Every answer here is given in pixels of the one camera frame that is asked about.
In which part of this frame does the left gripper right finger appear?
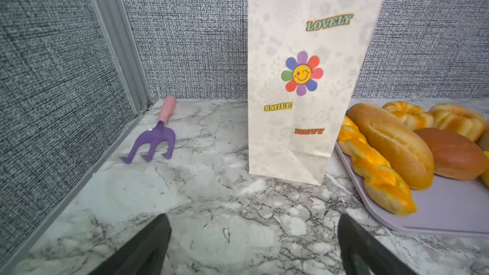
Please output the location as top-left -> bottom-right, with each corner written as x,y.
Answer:
337,214 -> 415,274

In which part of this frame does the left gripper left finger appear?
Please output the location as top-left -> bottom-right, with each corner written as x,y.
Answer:
90,214 -> 171,274

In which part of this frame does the orange twisted fake bread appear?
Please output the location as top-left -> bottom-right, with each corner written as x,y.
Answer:
337,117 -> 418,215

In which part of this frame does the golden baguette fake bread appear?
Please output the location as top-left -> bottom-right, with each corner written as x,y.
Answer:
346,103 -> 434,190

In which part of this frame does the round brown fake bun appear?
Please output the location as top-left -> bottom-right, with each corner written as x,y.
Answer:
415,128 -> 488,181

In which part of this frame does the yellow oval fake bread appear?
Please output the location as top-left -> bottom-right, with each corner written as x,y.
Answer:
480,151 -> 489,187

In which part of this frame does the yellow ring fake bread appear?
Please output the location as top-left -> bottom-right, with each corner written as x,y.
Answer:
383,101 -> 434,131

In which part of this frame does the white paper gift bag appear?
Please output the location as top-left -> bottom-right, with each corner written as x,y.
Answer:
248,0 -> 383,185

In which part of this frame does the lilac plastic tray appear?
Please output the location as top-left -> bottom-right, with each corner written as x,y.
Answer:
335,145 -> 488,238

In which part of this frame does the purple toy rake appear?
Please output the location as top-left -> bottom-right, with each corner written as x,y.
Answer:
120,96 -> 177,164

